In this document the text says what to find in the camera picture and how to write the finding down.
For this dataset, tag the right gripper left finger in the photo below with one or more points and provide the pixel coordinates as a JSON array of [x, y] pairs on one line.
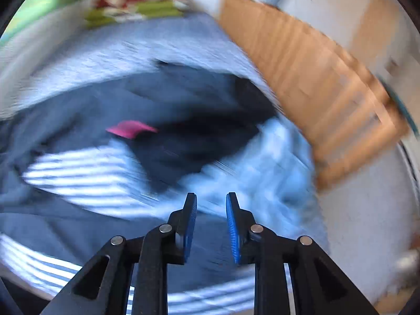
[[130, 276]]

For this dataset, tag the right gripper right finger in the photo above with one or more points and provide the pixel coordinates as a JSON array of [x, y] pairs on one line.
[[291, 276]]

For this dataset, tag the dark navy blue pants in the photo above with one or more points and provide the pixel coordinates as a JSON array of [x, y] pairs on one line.
[[67, 185]]

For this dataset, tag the blue white striped bedspread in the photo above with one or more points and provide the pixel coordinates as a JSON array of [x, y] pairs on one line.
[[210, 283]]

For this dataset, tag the light blue denim jeans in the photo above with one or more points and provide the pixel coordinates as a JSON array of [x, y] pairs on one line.
[[273, 177]]

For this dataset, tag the black jacket pink stripe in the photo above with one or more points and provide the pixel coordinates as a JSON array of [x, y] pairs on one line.
[[211, 115]]

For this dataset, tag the wooden door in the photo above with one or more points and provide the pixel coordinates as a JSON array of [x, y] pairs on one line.
[[375, 32]]

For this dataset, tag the wooden slatted bed rail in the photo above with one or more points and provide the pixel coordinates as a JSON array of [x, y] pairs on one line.
[[342, 109]]

